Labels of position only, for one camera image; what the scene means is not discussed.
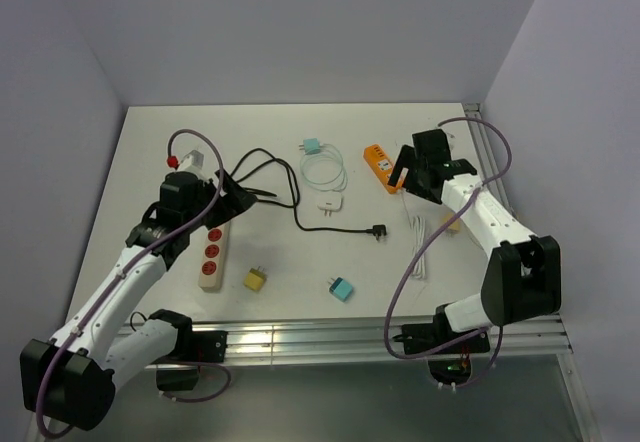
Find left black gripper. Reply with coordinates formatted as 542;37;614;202
184;168;257;232

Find yellow olive charger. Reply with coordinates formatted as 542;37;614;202
243;267;267;292

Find tan yellow charger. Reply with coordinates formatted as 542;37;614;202
441;213;461;236

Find white dual usb charger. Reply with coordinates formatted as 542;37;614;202
315;191;343;217

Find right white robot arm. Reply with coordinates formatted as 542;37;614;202
390;129;561;354

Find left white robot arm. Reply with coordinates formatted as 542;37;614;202
20;170;257;439

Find orange power strip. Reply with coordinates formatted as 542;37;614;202
363;144;403;194

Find beige red power strip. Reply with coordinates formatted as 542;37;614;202
198;222;231;293

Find light teal charger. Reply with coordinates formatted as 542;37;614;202
299;138;322;156

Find dark teal charger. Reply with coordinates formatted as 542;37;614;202
328;277;354;303

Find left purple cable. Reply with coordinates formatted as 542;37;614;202
35;128;232;439

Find purple cable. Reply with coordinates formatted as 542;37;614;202
383;116;515;389
35;128;232;439

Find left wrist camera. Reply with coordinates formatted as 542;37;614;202
167;150;204;178

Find white power strip cable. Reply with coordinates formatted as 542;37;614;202
399;191;432;281

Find light teal usb cable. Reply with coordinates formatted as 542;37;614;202
299;144;349;195

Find black power cable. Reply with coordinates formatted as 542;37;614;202
230;147;391;244

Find aluminium right rail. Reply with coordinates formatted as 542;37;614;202
462;103;515;216

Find aluminium rail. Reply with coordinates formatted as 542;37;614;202
99;314;572;366
462;103;515;216

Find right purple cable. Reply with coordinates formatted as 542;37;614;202
383;116;515;389

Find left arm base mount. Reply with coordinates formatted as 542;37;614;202
156;330;228;393

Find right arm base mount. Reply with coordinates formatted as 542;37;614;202
393;323;491;385

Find aluminium front rail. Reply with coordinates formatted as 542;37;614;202
99;314;572;366

